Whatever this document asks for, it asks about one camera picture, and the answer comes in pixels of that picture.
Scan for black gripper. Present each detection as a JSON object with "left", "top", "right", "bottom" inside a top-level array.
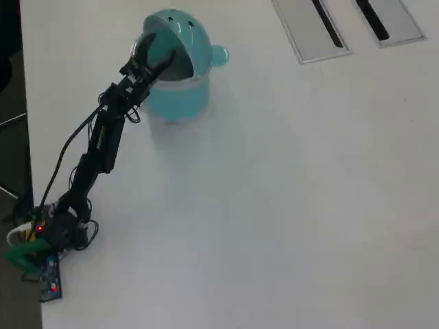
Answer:
[{"left": 132, "top": 32, "right": 178, "bottom": 90}]

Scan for teal whale-shaped bin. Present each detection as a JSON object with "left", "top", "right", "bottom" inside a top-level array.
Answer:
[{"left": 129, "top": 9, "right": 230, "bottom": 126}]

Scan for green table clamp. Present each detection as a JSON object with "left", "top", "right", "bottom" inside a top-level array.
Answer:
[{"left": 3, "top": 236, "right": 49, "bottom": 271}]

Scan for blue circuit board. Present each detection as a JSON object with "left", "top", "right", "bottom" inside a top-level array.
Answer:
[{"left": 37, "top": 255, "right": 64, "bottom": 302}]

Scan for thin black servo wires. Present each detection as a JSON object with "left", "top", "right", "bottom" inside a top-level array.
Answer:
[{"left": 123, "top": 102, "right": 142, "bottom": 124}]

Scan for thick black camera cable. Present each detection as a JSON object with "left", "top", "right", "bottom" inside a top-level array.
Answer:
[{"left": 32, "top": 102, "right": 107, "bottom": 227}]

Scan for wide metal cable hatch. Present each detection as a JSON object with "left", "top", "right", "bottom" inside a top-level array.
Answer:
[{"left": 272, "top": 0, "right": 353, "bottom": 65}]

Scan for white cable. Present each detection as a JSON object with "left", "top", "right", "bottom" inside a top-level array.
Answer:
[{"left": 7, "top": 222, "right": 35, "bottom": 246}]

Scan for narrow metal cable hatch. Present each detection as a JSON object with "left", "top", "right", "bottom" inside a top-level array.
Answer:
[{"left": 353, "top": 0, "right": 428, "bottom": 49}]

